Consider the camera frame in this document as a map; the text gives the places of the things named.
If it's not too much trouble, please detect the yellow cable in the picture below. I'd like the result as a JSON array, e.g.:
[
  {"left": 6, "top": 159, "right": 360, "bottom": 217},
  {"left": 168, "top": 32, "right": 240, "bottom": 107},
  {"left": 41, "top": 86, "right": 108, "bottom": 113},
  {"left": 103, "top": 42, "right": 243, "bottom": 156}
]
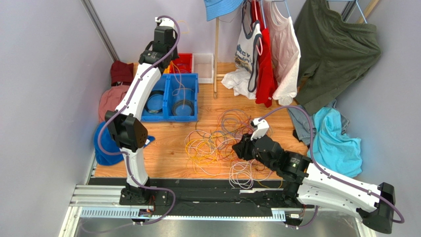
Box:
[{"left": 171, "top": 20, "right": 195, "bottom": 109}]

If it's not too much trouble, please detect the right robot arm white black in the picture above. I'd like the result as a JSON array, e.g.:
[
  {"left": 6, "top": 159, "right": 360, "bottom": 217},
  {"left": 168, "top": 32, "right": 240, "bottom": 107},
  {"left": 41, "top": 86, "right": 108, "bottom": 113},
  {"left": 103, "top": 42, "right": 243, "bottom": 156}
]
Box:
[{"left": 232, "top": 134, "right": 395, "bottom": 234}]

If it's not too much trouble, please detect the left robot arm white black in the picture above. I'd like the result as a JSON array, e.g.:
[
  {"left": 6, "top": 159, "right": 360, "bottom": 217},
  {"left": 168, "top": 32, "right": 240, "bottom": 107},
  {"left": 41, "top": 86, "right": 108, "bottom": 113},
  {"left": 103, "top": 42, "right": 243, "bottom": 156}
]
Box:
[{"left": 105, "top": 25, "right": 179, "bottom": 204}]

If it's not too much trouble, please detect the yellow small bin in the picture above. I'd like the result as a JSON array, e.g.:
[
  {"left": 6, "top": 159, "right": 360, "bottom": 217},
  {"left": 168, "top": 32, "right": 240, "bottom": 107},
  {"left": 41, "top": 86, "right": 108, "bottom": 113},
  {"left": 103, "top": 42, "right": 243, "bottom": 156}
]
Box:
[{"left": 145, "top": 52, "right": 171, "bottom": 74}]

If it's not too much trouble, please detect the red small bin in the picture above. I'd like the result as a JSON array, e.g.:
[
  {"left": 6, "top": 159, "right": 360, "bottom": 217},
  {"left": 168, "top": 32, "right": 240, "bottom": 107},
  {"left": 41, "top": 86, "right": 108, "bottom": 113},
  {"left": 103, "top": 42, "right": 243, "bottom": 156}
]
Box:
[{"left": 169, "top": 53, "right": 193, "bottom": 74}]

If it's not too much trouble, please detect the grey cloth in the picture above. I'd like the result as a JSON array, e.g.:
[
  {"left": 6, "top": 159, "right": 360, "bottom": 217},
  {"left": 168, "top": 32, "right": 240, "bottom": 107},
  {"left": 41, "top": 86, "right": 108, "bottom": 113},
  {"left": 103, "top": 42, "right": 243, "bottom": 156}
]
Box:
[{"left": 288, "top": 99, "right": 350, "bottom": 148}]

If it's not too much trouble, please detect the white small bin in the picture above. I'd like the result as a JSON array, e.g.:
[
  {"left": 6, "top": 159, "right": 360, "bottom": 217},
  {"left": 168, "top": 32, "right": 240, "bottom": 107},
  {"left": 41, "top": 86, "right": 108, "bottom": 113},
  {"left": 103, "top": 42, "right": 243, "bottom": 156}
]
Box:
[{"left": 192, "top": 53, "right": 214, "bottom": 84}]

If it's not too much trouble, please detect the wooden rack pole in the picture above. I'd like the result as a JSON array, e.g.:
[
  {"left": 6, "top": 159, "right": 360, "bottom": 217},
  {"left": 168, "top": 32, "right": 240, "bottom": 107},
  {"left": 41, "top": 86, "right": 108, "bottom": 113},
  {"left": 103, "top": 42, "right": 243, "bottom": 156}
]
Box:
[{"left": 213, "top": 17, "right": 219, "bottom": 99}]

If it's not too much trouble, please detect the dark red cloth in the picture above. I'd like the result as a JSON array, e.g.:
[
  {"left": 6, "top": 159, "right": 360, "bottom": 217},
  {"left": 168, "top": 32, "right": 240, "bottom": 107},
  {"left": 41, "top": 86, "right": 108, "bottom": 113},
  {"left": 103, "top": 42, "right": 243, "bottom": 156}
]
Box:
[{"left": 110, "top": 61, "right": 134, "bottom": 86}]

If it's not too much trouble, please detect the blue bucket hat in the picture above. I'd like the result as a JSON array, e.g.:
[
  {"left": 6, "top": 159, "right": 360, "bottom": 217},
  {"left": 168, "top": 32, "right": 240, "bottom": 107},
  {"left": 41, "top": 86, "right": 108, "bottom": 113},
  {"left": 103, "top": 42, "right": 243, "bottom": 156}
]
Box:
[{"left": 204, "top": 0, "right": 243, "bottom": 21}]

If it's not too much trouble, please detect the blue double bin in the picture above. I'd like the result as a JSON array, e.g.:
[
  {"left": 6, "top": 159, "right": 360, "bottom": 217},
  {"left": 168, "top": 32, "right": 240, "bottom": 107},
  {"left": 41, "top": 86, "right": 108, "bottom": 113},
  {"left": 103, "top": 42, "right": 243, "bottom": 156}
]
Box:
[{"left": 141, "top": 73, "right": 199, "bottom": 122}]

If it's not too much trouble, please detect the red garment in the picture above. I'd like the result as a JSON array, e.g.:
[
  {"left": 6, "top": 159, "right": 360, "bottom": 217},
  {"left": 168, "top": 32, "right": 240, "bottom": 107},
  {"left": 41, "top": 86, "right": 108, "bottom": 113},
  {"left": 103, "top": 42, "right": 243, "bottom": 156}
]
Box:
[{"left": 251, "top": 0, "right": 277, "bottom": 108}]

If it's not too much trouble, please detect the white printed shirt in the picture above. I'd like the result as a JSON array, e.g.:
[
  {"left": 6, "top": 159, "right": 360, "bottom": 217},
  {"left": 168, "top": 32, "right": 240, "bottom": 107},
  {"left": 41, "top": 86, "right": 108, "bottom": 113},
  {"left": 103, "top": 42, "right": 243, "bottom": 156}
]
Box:
[{"left": 221, "top": 0, "right": 263, "bottom": 100}]

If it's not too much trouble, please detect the cyan cloth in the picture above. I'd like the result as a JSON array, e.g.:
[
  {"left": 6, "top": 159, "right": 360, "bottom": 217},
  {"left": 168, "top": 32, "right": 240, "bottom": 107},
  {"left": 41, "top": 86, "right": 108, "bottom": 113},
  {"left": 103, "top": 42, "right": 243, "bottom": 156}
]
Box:
[{"left": 307, "top": 107, "right": 363, "bottom": 178}]

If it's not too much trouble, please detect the pink cloth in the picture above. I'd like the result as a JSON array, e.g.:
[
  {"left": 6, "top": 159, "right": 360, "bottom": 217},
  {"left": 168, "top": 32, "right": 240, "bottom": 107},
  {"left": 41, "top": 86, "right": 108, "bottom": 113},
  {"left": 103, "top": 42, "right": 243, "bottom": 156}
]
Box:
[{"left": 98, "top": 85, "right": 129, "bottom": 123}]

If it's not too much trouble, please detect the pink tank top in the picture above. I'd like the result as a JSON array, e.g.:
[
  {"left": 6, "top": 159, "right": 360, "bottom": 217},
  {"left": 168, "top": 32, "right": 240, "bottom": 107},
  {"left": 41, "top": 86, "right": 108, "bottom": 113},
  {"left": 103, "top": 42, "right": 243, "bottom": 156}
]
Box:
[{"left": 263, "top": 0, "right": 301, "bottom": 106}]

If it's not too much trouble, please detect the olive green shirt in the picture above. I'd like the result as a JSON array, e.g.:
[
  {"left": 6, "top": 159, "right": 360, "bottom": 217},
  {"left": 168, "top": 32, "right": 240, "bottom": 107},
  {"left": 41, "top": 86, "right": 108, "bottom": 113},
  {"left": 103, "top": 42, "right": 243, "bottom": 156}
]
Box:
[{"left": 294, "top": 0, "right": 381, "bottom": 115}]

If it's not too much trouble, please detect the blue cloth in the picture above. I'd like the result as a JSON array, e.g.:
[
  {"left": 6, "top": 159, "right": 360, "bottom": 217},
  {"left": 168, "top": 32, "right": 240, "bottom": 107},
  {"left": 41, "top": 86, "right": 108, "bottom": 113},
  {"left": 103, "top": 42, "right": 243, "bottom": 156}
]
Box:
[{"left": 94, "top": 121, "right": 156, "bottom": 166}]

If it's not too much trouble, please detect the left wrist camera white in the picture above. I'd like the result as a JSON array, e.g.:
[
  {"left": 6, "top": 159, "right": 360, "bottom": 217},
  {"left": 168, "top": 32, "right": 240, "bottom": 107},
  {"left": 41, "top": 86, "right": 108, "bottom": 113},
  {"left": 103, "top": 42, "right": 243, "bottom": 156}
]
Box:
[{"left": 155, "top": 17, "right": 175, "bottom": 29}]

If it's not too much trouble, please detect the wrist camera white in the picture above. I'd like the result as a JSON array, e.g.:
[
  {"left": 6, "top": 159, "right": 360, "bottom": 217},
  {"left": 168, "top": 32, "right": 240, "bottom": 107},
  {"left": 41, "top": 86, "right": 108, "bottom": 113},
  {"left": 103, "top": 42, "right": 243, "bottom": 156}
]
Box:
[
  {"left": 251, "top": 118, "right": 270, "bottom": 140},
  {"left": 155, "top": 17, "right": 175, "bottom": 29}
]

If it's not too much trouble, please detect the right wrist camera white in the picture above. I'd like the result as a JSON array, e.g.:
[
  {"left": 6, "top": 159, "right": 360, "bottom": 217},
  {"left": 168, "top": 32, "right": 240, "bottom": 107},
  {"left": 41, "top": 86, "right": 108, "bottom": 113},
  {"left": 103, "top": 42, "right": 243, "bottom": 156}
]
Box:
[{"left": 251, "top": 118, "right": 270, "bottom": 140}]

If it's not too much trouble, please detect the tangled coloured cable pile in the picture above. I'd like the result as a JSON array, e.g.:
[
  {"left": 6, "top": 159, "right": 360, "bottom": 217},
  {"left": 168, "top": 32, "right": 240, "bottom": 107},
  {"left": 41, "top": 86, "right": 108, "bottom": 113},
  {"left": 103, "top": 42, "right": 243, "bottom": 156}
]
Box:
[{"left": 184, "top": 109, "right": 284, "bottom": 190}]

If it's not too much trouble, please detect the black coiled cable left bin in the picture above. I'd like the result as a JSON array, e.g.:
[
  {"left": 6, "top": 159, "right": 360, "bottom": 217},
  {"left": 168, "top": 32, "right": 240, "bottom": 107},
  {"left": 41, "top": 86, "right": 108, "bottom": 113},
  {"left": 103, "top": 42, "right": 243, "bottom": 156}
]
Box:
[{"left": 144, "top": 90, "right": 165, "bottom": 115}]

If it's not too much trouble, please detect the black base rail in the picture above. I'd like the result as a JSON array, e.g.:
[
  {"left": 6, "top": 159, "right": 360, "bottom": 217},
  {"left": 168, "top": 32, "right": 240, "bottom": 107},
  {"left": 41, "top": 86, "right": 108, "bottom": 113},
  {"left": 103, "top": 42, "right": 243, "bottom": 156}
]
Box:
[{"left": 88, "top": 178, "right": 304, "bottom": 217}]

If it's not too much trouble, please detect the grey coiled cable right bin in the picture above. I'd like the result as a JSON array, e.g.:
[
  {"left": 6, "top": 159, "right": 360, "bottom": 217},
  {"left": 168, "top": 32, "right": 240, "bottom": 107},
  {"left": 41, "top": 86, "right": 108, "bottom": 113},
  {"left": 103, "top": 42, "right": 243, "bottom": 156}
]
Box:
[{"left": 172, "top": 99, "right": 195, "bottom": 117}]

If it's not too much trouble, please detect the metal corner post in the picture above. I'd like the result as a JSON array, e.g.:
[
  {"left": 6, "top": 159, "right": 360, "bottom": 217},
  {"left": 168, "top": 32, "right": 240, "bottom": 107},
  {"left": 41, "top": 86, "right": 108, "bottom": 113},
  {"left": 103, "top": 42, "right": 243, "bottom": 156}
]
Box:
[{"left": 81, "top": 0, "right": 120, "bottom": 61}]

